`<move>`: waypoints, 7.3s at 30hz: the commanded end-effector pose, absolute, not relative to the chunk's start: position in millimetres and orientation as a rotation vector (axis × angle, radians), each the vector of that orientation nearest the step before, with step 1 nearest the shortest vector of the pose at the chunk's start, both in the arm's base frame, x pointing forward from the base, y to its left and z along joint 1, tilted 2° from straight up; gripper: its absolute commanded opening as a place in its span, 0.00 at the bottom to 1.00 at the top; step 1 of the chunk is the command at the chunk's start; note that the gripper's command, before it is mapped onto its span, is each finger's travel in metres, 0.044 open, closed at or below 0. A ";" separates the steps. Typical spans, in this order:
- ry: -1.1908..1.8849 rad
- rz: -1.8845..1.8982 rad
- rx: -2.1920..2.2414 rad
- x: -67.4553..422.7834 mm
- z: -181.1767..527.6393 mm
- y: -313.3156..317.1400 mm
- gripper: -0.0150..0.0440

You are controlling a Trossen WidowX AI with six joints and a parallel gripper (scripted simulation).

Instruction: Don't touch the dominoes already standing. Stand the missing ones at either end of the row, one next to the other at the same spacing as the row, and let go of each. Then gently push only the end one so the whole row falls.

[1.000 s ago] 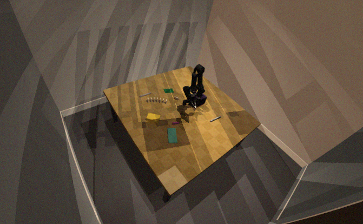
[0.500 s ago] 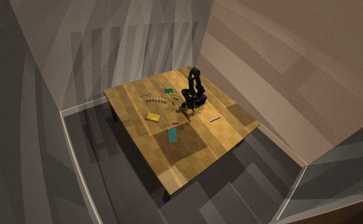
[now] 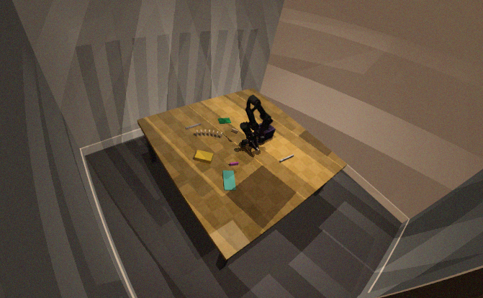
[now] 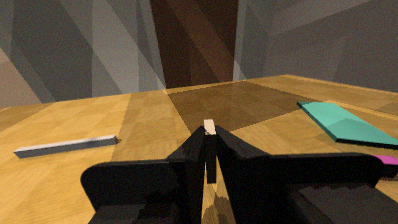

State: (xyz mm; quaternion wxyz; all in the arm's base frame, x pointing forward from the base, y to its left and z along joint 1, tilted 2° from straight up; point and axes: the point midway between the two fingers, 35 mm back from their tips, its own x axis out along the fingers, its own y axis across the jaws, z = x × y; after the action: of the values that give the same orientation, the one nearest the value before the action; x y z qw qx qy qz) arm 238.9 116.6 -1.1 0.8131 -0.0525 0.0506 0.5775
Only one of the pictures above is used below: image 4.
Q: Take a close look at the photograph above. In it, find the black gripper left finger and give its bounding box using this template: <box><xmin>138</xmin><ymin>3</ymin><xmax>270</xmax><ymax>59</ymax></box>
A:
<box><xmin>80</xmin><ymin>126</ymin><xmax>206</xmax><ymax>224</ymax></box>

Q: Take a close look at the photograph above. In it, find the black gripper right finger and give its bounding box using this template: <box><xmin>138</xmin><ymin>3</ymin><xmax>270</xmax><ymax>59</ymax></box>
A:
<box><xmin>214</xmin><ymin>125</ymin><xmax>384</xmax><ymax>224</ymax></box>

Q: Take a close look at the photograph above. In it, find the teal flat rectangular block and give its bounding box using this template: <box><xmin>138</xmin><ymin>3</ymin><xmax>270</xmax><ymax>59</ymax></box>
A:
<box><xmin>297</xmin><ymin>101</ymin><xmax>398</xmax><ymax>150</ymax></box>

